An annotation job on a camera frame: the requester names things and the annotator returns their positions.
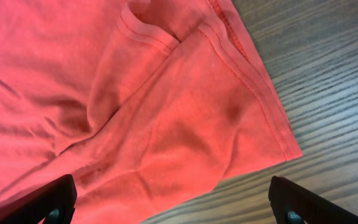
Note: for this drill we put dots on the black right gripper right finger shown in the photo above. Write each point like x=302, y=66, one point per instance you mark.
x=292, y=203

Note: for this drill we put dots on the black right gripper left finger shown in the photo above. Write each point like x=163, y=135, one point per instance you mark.
x=53, y=203

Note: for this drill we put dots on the red printed t-shirt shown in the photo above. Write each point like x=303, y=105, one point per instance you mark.
x=147, y=104

